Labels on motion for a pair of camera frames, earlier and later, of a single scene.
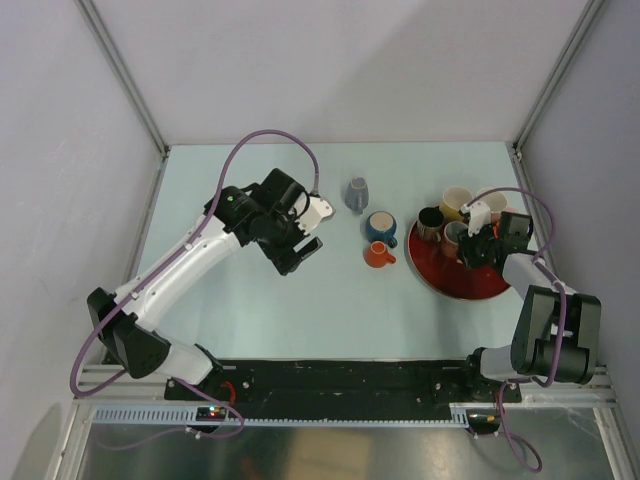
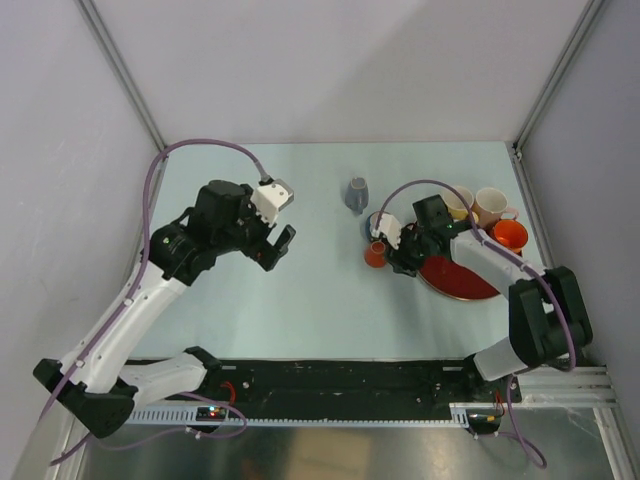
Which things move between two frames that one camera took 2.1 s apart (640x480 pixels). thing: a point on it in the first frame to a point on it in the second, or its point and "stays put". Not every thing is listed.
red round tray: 447,275 stays put
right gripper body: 477,249 to 413,247
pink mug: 496,201 stays put
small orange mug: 377,256 stays put
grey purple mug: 357,195 stays put
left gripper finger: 318,245 to 284,241
